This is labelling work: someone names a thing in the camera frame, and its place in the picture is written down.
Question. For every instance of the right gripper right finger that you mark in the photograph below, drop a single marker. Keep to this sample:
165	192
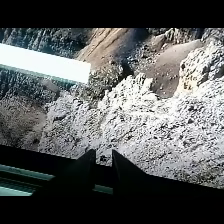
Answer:
125	178

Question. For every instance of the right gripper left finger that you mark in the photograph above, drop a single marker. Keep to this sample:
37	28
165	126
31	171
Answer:
85	176

